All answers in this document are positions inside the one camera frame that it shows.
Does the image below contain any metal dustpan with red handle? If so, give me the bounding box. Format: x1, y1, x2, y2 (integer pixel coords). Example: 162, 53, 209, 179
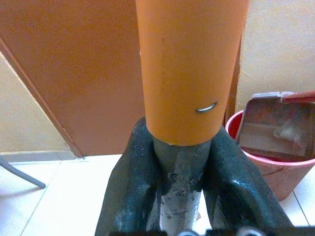
235, 89, 315, 159

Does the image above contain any orange broom handle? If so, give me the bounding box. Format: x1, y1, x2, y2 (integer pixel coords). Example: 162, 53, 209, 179
135, 0, 250, 236

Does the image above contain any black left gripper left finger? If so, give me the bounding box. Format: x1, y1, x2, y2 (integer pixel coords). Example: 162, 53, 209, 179
95, 116, 163, 236

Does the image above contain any brown wooden door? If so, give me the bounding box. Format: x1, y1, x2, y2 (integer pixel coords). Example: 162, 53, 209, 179
0, 0, 243, 158

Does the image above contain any grey metal chair leg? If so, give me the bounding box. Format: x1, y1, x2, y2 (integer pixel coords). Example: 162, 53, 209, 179
0, 157, 47, 189

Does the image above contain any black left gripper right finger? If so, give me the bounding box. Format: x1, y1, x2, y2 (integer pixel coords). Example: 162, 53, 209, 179
201, 127, 295, 236

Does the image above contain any pink plastic bucket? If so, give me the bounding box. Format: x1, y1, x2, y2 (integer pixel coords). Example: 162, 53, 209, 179
225, 110, 315, 200

